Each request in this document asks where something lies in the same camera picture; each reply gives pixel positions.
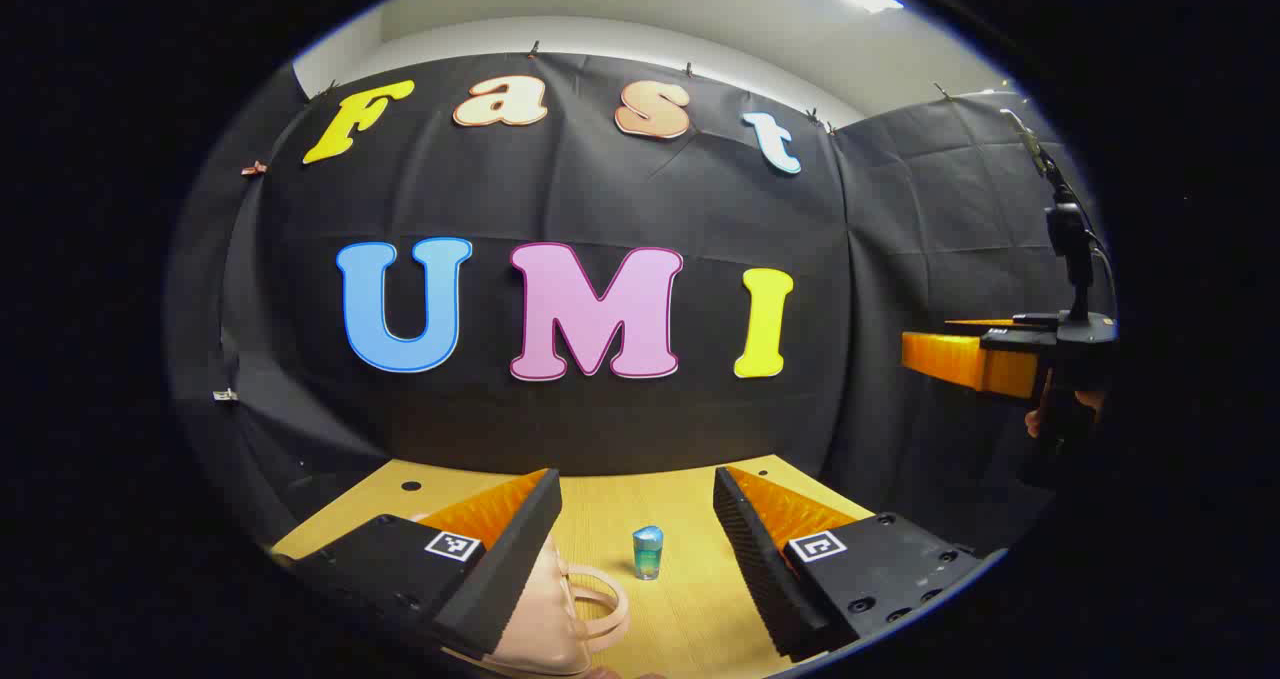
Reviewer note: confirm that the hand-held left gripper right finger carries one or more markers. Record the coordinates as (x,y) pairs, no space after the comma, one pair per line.
(760,569)

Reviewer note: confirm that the black backdrop cloth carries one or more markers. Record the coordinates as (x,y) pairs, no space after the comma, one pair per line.
(600,189)

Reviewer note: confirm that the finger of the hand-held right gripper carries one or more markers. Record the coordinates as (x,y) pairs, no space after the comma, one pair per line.
(1010,337)
(960,359)

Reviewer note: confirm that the blue toner bottle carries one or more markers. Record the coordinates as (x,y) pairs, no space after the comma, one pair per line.
(648,554)

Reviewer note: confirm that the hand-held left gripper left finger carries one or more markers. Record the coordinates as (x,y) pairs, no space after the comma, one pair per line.
(505,569)

